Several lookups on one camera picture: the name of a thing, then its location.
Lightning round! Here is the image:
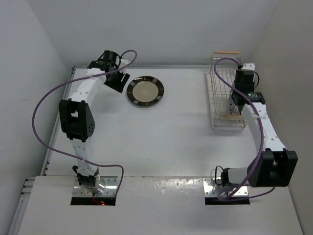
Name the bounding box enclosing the black rimmed patterned plate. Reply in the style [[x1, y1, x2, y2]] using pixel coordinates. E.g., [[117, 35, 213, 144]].
[[126, 76, 165, 108]]

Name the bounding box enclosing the blue floral plate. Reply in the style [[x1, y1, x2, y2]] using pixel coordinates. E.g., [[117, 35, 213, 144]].
[[228, 89, 240, 116]]

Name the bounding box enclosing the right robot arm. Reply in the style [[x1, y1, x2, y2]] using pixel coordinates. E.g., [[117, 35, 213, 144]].
[[221, 69, 298, 188]]

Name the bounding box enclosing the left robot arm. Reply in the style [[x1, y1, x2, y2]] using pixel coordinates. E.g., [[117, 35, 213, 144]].
[[59, 50, 130, 194]]

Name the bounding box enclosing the white drip tray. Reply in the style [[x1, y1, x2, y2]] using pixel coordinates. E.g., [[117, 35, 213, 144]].
[[206, 70, 246, 131]]

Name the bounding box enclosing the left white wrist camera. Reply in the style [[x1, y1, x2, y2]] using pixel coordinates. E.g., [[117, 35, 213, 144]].
[[118, 58, 130, 73]]

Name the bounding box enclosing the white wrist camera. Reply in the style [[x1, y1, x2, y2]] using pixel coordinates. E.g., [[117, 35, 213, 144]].
[[118, 58, 130, 73], [242, 63, 255, 71]]

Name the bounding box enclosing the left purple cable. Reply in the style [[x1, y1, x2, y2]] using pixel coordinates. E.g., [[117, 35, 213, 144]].
[[31, 50, 137, 195]]

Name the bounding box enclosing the purple cable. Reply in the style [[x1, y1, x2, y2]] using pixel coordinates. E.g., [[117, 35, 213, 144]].
[[31, 50, 137, 195], [214, 58, 276, 201]]

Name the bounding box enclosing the white wire dish rack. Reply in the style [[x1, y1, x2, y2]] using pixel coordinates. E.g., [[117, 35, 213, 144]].
[[206, 51, 246, 131]]

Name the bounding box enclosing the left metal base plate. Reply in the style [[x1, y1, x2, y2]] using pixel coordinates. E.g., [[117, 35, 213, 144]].
[[72, 177, 118, 198]]

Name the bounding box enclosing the metal base plate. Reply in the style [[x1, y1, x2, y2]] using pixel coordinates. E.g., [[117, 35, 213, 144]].
[[72, 177, 118, 198], [202, 177, 248, 198]]

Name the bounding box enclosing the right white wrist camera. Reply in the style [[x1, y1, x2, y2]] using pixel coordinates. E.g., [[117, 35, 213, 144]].
[[242, 63, 255, 71]]

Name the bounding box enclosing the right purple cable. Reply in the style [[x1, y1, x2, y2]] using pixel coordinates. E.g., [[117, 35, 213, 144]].
[[214, 58, 276, 201]]

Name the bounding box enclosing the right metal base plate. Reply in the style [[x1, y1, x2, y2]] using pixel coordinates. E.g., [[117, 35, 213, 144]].
[[202, 177, 248, 198]]

